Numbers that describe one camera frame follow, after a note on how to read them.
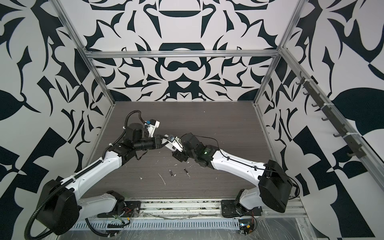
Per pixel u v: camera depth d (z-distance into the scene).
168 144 0.76
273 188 0.41
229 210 0.74
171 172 0.85
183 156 0.70
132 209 0.73
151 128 0.73
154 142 0.69
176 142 0.66
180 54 0.94
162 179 0.84
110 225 0.73
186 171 0.87
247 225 0.71
